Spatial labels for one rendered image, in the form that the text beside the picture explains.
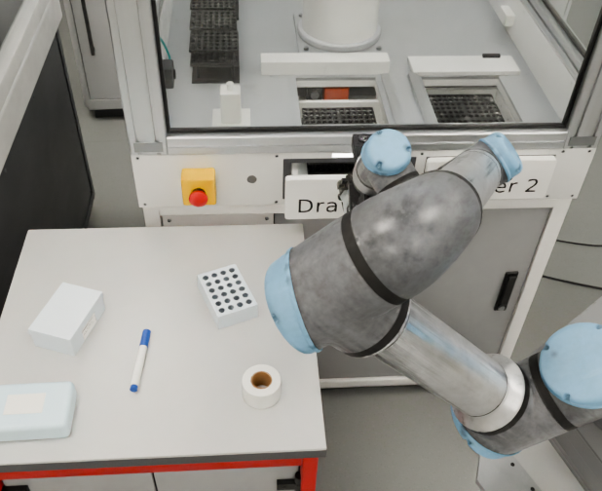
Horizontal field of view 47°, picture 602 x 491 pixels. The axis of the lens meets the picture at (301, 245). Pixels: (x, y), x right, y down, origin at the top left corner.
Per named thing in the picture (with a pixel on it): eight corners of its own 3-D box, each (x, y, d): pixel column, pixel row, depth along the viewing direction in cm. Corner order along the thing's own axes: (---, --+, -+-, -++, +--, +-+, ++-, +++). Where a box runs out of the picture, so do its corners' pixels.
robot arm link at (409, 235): (427, 158, 65) (494, 115, 109) (337, 218, 70) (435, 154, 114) (495, 262, 65) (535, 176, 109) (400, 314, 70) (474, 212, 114)
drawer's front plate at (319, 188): (414, 216, 155) (422, 177, 148) (284, 219, 153) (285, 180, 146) (413, 211, 156) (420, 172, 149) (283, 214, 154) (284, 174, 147)
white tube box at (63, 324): (75, 357, 132) (69, 340, 128) (33, 346, 133) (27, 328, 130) (106, 309, 141) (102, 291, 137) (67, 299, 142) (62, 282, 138)
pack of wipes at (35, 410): (78, 393, 126) (73, 377, 123) (70, 439, 119) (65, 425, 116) (-8, 396, 125) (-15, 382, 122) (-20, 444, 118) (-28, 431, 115)
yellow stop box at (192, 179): (216, 207, 152) (214, 181, 147) (182, 207, 152) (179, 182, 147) (216, 192, 156) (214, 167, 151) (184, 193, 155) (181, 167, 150)
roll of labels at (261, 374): (265, 370, 131) (265, 358, 128) (288, 396, 127) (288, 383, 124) (235, 390, 127) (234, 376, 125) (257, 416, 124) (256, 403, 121)
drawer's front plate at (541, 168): (544, 198, 161) (557, 160, 154) (421, 201, 159) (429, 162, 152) (542, 193, 163) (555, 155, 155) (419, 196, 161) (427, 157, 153)
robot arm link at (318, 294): (591, 439, 100) (357, 268, 68) (500, 475, 106) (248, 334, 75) (564, 367, 108) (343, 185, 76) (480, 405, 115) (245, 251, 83)
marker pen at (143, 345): (138, 393, 126) (136, 388, 125) (129, 393, 126) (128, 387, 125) (151, 333, 136) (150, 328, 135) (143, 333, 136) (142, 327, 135)
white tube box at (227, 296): (257, 317, 140) (257, 304, 138) (218, 329, 137) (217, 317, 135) (236, 276, 148) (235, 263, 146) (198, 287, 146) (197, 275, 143)
